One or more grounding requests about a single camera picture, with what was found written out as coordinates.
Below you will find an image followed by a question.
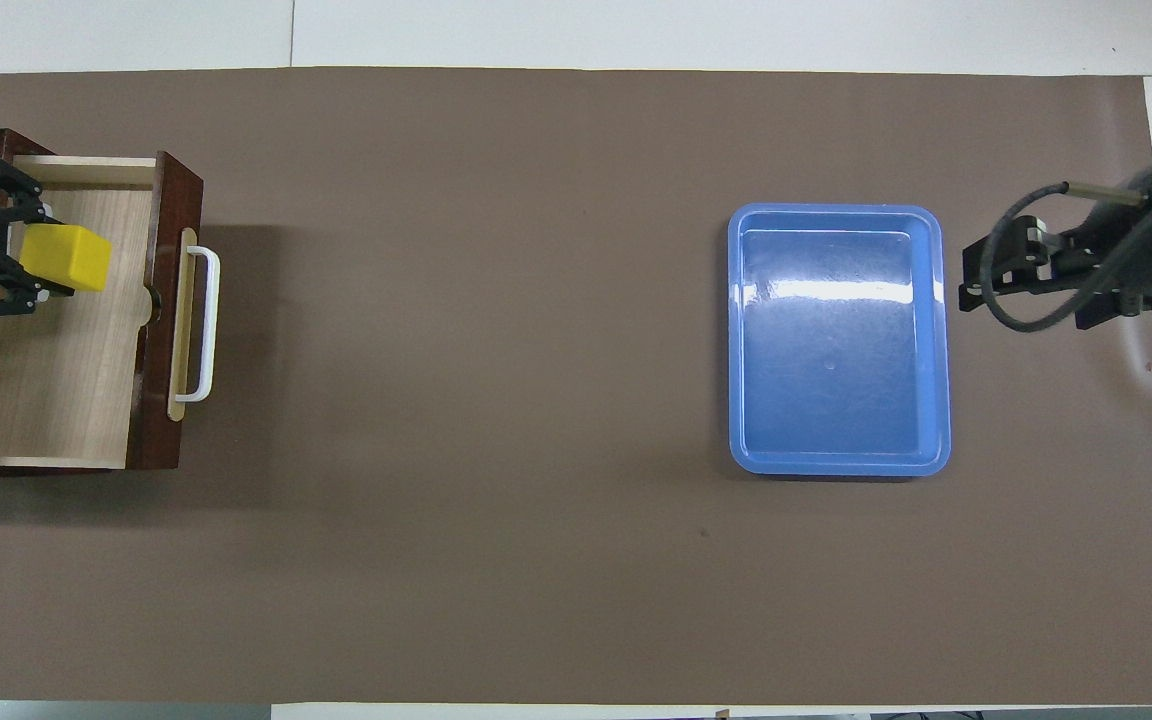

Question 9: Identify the wooden drawer with dark front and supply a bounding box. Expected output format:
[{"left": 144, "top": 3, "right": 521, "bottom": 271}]
[{"left": 0, "top": 150, "right": 222, "bottom": 473}]

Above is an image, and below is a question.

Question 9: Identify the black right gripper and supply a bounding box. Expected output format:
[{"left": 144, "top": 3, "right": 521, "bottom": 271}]
[{"left": 958, "top": 200, "right": 1152, "bottom": 329}]

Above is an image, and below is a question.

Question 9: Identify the yellow cube block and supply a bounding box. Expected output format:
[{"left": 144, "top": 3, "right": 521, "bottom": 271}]
[{"left": 19, "top": 224, "right": 113, "bottom": 293}]

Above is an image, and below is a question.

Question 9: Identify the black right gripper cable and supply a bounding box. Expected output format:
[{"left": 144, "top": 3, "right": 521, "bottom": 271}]
[{"left": 981, "top": 165, "right": 1152, "bottom": 334}]

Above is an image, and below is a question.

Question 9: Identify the brown paper table mat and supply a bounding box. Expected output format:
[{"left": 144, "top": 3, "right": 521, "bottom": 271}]
[{"left": 0, "top": 67, "right": 1152, "bottom": 706}]

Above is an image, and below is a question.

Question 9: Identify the white drawer handle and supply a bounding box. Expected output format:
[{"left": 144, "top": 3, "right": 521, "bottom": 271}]
[{"left": 176, "top": 245, "right": 222, "bottom": 404}]

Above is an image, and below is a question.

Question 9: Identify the blue plastic tray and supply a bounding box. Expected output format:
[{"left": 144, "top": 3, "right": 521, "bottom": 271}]
[{"left": 728, "top": 203, "right": 952, "bottom": 477}]

